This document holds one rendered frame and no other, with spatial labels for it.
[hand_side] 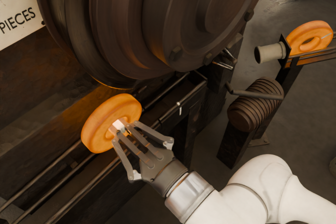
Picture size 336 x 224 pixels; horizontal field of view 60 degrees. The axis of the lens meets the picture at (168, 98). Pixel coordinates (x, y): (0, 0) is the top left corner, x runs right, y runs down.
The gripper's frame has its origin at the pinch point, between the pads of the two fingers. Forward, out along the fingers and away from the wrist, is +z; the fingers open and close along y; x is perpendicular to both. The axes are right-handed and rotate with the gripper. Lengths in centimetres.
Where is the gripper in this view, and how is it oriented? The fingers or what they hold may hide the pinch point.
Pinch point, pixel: (112, 120)
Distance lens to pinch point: 66.7
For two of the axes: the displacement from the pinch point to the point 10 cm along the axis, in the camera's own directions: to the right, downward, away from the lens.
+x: 0.3, -5.3, -8.5
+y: 7.0, -5.9, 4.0
